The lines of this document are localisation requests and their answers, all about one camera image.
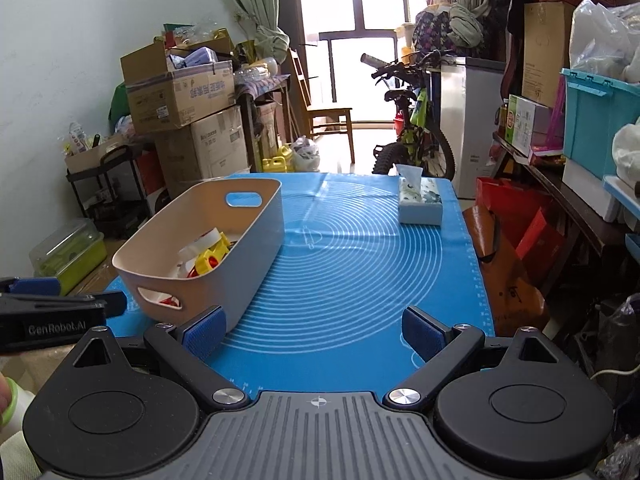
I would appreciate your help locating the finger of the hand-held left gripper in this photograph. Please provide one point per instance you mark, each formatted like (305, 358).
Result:
(65, 305)
(35, 286)

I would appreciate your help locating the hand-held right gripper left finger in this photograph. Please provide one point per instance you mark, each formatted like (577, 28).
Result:
(202, 332)

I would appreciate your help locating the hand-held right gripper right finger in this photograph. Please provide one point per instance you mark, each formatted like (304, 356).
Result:
(425, 332)

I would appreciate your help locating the red plastic object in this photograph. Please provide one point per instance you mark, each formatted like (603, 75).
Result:
(171, 302)

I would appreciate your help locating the yellow plastic toy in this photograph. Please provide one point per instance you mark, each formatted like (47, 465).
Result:
(212, 255)

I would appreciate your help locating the beige plastic basket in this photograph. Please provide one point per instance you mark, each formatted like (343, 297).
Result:
(235, 255)

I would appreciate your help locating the white plastic object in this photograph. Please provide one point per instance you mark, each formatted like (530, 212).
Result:
(200, 242)

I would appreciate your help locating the green clear plastic container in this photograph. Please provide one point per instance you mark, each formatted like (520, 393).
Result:
(70, 255)

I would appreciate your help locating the blue silicone mat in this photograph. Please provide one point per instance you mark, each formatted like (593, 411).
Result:
(350, 270)

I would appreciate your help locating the black utility cart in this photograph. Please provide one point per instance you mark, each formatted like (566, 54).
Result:
(105, 195)

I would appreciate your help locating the patterned tissue box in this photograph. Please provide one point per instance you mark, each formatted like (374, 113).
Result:
(420, 202)

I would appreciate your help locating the small cardboard box on cart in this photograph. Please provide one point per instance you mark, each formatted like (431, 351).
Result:
(92, 155)

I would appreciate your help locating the red paper bags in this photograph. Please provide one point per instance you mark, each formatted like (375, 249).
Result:
(520, 225)

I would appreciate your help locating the yellow plastic jugs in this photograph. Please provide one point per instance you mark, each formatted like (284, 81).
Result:
(277, 160)

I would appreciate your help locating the white cardboard box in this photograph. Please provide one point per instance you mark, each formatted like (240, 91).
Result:
(220, 145)

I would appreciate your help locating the dark wooden shelf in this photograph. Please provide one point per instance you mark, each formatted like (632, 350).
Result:
(575, 200)

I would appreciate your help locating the black green bicycle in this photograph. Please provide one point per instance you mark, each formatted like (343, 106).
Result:
(415, 130)

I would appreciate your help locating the white plastic bag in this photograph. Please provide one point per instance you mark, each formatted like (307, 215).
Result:
(305, 155)

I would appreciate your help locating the white foam box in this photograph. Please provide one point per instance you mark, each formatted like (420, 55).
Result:
(590, 190)

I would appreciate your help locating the dark table with patterned cloth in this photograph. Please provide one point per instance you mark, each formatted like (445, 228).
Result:
(260, 110)

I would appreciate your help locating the green white carton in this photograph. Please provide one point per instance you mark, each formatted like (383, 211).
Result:
(527, 122)

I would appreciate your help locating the open brown cardboard box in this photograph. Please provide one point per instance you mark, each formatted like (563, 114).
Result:
(180, 95)

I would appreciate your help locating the wooden chair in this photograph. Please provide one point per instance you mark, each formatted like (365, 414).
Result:
(325, 110)

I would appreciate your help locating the teal plastic storage bin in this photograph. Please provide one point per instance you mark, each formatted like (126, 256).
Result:
(590, 120)

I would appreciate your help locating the floral fabric bag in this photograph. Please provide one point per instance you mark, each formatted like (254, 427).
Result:
(437, 30)

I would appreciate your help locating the tall brown cardboard box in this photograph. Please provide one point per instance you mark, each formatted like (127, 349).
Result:
(547, 55)

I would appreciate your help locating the tied pale green curtain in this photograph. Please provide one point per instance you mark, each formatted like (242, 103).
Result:
(472, 10)

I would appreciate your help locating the large clear plastic bag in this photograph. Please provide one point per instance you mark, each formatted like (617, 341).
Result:
(605, 40)

